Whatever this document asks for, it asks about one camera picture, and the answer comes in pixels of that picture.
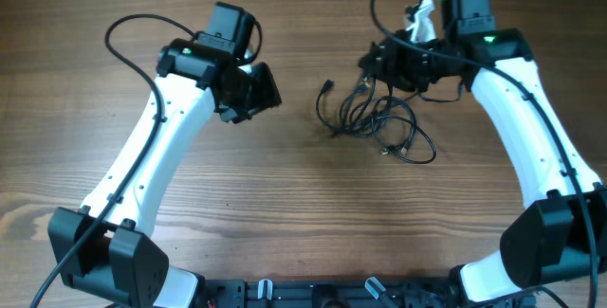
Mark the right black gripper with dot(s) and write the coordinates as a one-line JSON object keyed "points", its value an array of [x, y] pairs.
{"points": [[394, 68]]}

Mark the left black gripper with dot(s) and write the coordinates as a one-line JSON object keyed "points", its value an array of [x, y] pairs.
{"points": [[270, 97]]}

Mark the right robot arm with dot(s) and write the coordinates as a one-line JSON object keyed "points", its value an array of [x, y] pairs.
{"points": [[561, 235]]}

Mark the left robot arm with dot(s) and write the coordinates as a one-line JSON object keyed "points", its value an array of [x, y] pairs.
{"points": [[105, 247]]}

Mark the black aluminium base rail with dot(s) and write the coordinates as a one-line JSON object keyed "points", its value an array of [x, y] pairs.
{"points": [[310, 294]]}

